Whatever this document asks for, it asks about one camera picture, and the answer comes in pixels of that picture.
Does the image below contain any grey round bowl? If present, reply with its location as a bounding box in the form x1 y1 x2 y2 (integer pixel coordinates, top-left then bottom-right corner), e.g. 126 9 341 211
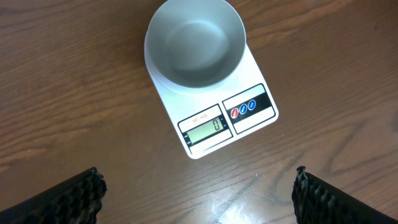
146 0 246 88

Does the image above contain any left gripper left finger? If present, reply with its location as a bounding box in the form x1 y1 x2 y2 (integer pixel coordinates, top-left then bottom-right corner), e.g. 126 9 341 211
1 167 107 224

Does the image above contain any white digital kitchen scale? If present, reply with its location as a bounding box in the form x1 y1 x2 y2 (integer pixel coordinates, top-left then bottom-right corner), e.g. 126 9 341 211
144 38 279 159

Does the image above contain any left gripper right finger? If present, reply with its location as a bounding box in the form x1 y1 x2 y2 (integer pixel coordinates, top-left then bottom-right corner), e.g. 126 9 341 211
292 166 397 224

